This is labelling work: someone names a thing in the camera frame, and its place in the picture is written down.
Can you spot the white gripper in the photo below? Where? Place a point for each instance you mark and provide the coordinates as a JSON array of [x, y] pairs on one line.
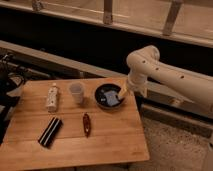
[[130, 86]]

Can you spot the dark red chili pepper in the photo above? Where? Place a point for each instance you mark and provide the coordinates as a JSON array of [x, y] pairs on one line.
[[86, 124]]

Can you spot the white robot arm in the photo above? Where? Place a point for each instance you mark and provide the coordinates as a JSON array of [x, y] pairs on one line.
[[144, 63]]

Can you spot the black bowl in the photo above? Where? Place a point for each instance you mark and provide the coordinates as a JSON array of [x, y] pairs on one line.
[[100, 97]]

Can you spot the clear plastic cup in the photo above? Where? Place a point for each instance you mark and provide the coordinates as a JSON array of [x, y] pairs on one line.
[[77, 91]]

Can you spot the white plastic bottle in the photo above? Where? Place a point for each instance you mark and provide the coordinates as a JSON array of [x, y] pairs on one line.
[[52, 98]]

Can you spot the black box with white stripes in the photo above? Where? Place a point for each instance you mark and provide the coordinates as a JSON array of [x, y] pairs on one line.
[[49, 133]]

